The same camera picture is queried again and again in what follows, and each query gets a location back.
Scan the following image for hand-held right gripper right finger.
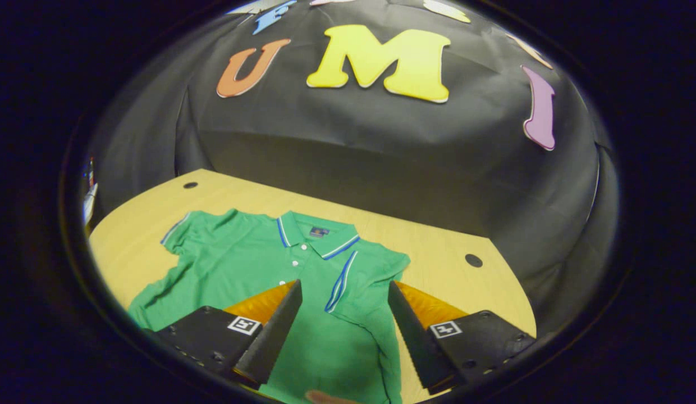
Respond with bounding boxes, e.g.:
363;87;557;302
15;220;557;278
388;280;538;395

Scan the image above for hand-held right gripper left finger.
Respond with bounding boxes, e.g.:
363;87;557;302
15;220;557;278
150;279;304;388

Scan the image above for green T-shirt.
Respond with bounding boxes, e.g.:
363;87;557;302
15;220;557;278
127;209;411;404

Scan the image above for white side table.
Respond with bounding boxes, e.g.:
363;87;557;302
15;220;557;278
82;184;99;226

